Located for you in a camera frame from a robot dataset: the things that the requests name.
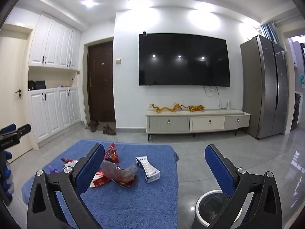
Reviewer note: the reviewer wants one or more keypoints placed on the white television cabinet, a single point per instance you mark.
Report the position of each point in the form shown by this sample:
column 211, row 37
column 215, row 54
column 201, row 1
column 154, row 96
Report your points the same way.
column 207, row 122

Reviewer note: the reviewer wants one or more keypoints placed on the golden dragon figurine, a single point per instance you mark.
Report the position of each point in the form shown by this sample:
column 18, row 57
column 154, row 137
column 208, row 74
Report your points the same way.
column 164, row 108

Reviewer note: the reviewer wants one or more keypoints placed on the white cardboard box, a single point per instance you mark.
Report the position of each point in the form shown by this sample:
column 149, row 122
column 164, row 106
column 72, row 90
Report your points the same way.
column 150, row 171

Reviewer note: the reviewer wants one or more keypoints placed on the white router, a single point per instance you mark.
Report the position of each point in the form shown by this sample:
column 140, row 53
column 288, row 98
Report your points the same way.
column 229, row 105

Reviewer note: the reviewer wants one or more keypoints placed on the golden tiger figurine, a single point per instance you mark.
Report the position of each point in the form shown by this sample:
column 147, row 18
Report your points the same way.
column 196, row 108

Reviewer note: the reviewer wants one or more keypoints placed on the white rimmed grey waste bin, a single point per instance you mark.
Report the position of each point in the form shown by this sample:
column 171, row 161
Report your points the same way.
column 209, row 202

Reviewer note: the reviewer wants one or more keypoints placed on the blue blanket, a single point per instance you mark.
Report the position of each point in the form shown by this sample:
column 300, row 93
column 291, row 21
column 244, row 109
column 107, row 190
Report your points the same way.
column 157, row 195

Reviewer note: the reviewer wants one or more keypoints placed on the black wall television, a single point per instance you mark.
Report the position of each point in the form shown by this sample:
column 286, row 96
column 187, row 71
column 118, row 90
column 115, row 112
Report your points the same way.
column 183, row 59

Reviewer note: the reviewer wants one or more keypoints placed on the blue striped curtain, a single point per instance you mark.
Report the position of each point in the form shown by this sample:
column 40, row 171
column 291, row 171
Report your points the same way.
column 269, row 32

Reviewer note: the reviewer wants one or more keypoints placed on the black box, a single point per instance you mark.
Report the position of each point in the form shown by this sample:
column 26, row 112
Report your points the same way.
column 40, row 85
column 31, row 85

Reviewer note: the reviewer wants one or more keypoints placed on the teal bottle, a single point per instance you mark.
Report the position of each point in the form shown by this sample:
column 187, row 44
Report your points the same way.
column 302, row 80

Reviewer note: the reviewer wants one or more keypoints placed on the dark brown entrance door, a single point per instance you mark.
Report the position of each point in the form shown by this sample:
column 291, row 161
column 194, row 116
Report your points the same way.
column 101, row 83

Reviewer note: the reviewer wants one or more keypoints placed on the beige wall switch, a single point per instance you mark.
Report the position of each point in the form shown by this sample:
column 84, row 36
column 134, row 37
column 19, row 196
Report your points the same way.
column 118, row 61

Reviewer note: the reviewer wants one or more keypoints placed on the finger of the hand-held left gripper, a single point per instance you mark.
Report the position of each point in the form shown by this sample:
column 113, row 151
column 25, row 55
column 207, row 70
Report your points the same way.
column 8, row 128
column 23, row 129

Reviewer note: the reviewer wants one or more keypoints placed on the white room door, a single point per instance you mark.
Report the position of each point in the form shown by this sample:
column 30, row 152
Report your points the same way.
column 12, row 64

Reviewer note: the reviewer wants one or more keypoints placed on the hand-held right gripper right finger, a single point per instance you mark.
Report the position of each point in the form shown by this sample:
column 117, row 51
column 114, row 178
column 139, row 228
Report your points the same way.
column 218, row 169

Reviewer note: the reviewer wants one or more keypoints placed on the red snack wrapper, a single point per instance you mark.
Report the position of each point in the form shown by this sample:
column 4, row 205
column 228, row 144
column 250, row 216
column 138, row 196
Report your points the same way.
column 112, row 153

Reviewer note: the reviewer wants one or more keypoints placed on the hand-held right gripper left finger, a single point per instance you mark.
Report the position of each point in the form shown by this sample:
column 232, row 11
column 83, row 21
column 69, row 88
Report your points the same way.
column 91, row 169

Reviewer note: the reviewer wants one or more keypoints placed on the white built-in cupboard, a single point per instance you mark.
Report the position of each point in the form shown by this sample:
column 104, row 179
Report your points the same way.
column 52, row 45

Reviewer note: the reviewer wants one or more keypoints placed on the grey double door fridge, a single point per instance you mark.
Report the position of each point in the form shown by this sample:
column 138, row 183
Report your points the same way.
column 259, row 88

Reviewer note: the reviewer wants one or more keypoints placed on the red and white wrapper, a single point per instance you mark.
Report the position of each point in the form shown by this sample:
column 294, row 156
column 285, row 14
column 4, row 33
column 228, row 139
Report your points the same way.
column 99, row 181

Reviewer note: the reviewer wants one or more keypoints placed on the purple wrapper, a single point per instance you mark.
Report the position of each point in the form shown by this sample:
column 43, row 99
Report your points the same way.
column 53, row 169

